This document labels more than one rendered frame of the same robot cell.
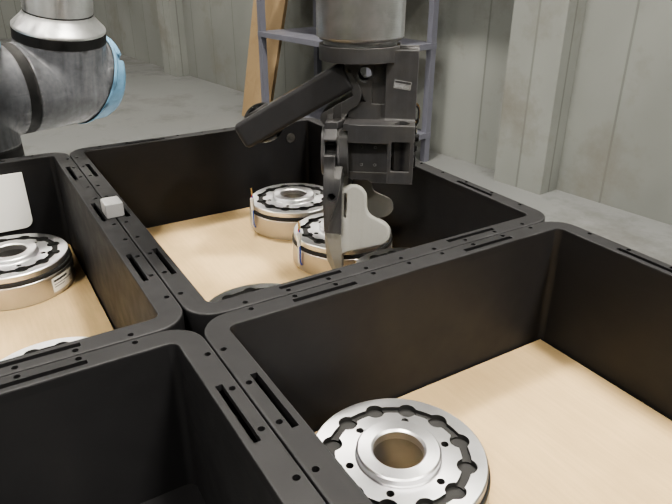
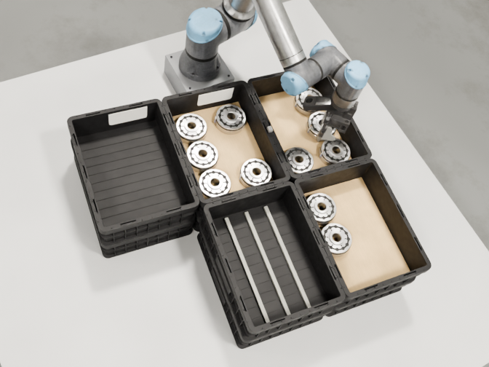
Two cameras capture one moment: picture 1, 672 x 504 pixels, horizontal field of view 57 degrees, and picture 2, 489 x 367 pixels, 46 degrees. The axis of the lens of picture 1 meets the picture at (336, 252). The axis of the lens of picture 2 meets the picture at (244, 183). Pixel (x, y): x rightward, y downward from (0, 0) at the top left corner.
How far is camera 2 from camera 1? 150 cm
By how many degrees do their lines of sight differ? 35
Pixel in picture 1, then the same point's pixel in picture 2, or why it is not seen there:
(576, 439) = (356, 207)
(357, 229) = (327, 136)
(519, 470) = (342, 210)
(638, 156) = not seen: outside the picture
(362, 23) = (343, 105)
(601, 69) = not seen: outside the picture
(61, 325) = (246, 144)
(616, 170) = not seen: outside the picture
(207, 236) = (279, 106)
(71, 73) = (241, 26)
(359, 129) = (335, 120)
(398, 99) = (348, 116)
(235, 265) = (289, 126)
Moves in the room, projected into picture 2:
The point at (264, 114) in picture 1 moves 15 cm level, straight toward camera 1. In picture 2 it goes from (311, 107) to (311, 146)
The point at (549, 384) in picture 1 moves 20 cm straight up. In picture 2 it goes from (356, 191) to (379, 162)
